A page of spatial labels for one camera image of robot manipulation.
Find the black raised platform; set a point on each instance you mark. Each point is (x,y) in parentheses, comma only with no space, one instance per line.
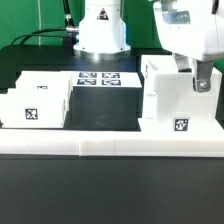
(89,108)

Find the white front drawer tray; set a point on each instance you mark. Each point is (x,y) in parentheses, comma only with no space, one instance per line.
(33,109)

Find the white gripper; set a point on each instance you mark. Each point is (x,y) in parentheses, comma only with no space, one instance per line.
(195,29)

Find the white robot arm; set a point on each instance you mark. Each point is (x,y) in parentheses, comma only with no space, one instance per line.
(102,32)

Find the white drawer tray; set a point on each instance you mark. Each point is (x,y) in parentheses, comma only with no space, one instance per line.
(33,109)
(34,79)

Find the white rear drawer tray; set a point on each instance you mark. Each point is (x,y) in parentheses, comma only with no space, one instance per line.
(34,79)

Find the white fiducial marker plate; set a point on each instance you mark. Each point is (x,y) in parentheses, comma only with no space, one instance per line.
(104,79)

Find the white drawer cabinet box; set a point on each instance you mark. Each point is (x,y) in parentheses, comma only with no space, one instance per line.
(169,101)

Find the white L-shaped wall fence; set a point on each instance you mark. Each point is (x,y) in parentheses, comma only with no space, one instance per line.
(204,141)

